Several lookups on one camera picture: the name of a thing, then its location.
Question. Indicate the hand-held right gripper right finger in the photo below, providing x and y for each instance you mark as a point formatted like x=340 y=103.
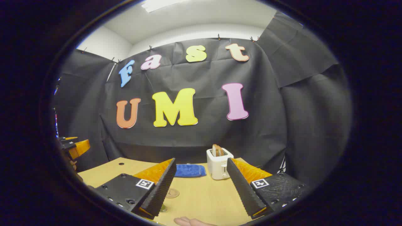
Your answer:
x=243 y=191

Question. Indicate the white toaster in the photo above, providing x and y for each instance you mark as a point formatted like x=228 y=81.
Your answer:
x=216 y=166

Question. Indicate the blue towel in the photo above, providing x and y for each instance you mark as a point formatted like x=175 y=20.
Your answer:
x=190 y=170

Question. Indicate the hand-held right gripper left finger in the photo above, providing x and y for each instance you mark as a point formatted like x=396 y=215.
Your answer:
x=163 y=188

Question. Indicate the black backdrop cloth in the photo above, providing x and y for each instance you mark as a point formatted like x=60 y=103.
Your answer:
x=204 y=138

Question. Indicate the round brown coaster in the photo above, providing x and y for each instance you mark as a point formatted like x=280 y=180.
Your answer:
x=173 y=193

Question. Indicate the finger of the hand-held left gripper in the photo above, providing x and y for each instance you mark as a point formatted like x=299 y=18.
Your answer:
x=69 y=138
x=80 y=148

